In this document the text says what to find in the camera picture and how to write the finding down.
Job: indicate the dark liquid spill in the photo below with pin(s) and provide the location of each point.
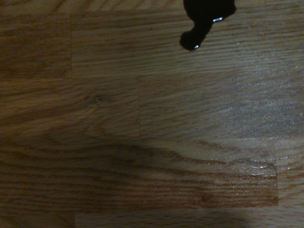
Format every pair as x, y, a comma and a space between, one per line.
204, 16

